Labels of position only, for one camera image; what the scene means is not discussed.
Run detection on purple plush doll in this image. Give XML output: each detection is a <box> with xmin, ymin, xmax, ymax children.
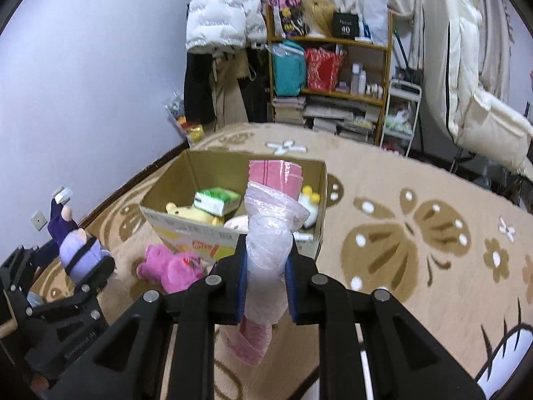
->
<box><xmin>47</xmin><ymin>187</ymin><xmax>112</xmax><ymax>283</ymax></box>

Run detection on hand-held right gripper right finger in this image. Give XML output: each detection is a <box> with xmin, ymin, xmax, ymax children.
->
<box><xmin>283</xmin><ymin>237</ymin><xmax>488</xmax><ymax>400</ymax></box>

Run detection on pink striped packet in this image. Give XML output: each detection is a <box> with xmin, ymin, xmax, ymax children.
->
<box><xmin>248</xmin><ymin>159</ymin><xmax>304</xmax><ymax>203</ymax></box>

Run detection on cardboard box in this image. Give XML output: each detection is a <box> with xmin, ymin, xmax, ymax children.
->
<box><xmin>139</xmin><ymin>149</ymin><xmax>329</xmax><ymax>265</ymax></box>

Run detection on blonde wig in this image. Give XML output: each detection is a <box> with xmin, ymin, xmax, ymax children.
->
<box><xmin>303</xmin><ymin>0</ymin><xmax>336</xmax><ymax>36</ymax></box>

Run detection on white utility cart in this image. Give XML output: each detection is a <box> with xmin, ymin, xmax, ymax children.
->
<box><xmin>381</xmin><ymin>79</ymin><xmax>423</xmax><ymax>157</ymax></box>

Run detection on red gift bag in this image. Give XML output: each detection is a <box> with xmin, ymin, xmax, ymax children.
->
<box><xmin>305</xmin><ymin>48</ymin><xmax>345</xmax><ymax>92</ymax></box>

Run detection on pink plush bear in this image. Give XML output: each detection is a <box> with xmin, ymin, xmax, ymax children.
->
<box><xmin>137</xmin><ymin>244</ymin><xmax>205</xmax><ymax>294</ymax></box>

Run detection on white padded folding chair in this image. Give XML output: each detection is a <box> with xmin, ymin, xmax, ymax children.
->
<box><xmin>422</xmin><ymin>0</ymin><xmax>533</xmax><ymax>171</ymax></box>

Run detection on white and yellow plush toy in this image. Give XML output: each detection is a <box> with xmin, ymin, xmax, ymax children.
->
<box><xmin>297</xmin><ymin>185</ymin><xmax>321</xmax><ymax>230</ymax></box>

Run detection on black box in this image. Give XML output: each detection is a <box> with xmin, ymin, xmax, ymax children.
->
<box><xmin>332</xmin><ymin>12</ymin><xmax>360</xmax><ymax>39</ymax></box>

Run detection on stack of books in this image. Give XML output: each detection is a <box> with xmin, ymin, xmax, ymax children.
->
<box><xmin>272</xmin><ymin>96</ymin><xmax>306</xmax><ymax>125</ymax></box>

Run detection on green tissue pack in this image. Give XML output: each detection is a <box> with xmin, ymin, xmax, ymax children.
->
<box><xmin>194</xmin><ymin>187</ymin><xmax>242</xmax><ymax>217</ymax></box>

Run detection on beige hanging trousers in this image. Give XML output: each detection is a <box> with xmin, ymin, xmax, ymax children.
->
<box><xmin>210</xmin><ymin>56</ymin><xmax>249</xmax><ymax>126</ymax></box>

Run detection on teal bag in plastic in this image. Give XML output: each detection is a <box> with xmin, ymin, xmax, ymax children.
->
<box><xmin>268</xmin><ymin>41</ymin><xmax>308</xmax><ymax>96</ymax></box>

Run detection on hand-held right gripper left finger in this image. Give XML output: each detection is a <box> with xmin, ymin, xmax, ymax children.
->
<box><xmin>39</xmin><ymin>233</ymin><xmax>251</xmax><ymax>400</ymax></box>

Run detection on pink patterned bag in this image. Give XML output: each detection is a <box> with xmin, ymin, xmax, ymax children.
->
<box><xmin>268</xmin><ymin>0</ymin><xmax>311</xmax><ymax>37</ymax></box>

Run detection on clear plastic bag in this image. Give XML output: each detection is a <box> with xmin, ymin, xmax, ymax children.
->
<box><xmin>226</xmin><ymin>181</ymin><xmax>311</xmax><ymax>365</ymax></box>

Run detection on black hanging coat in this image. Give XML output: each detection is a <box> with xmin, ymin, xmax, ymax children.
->
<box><xmin>239</xmin><ymin>44</ymin><xmax>271</xmax><ymax>123</ymax></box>
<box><xmin>183</xmin><ymin>50</ymin><xmax>217</xmax><ymax>126</ymax></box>

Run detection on white plastic bag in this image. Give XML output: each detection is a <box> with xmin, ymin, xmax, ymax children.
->
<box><xmin>361</xmin><ymin>0</ymin><xmax>390</xmax><ymax>44</ymax></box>

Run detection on white puffer jacket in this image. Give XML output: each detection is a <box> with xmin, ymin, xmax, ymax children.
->
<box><xmin>185</xmin><ymin>0</ymin><xmax>267</xmax><ymax>54</ymax></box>

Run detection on pile of papers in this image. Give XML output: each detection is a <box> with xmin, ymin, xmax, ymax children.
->
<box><xmin>304</xmin><ymin>96</ymin><xmax>381</xmax><ymax>142</ymax></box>

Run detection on yellow plush bear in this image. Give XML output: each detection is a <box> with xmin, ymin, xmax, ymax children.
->
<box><xmin>166</xmin><ymin>202</ymin><xmax>226</xmax><ymax>228</ymax></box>

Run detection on wooden shelf unit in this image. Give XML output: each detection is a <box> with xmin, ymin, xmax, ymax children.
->
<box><xmin>266</xmin><ymin>4</ymin><xmax>394</xmax><ymax>146</ymax></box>

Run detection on pink and white plush toy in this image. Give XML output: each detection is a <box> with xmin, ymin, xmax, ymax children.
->
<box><xmin>223</xmin><ymin>214</ymin><xmax>251</xmax><ymax>232</ymax></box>

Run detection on plastic bag of snacks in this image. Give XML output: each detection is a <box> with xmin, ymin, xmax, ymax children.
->
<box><xmin>164</xmin><ymin>94</ymin><xmax>207</xmax><ymax>146</ymax></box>

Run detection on row of cosmetic bottles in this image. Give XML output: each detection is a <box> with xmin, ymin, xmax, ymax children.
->
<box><xmin>337</xmin><ymin>63</ymin><xmax>384</xmax><ymax>100</ymax></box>

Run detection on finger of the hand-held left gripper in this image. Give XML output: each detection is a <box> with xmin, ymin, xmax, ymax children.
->
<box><xmin>0</xmin><ymin>245</ymin><xmax>53</xmax><ymax>301</ymax></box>
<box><xmin>31</xmin><ymin>254</ymin><xmax>116</xmax><ymax>322</ymax></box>

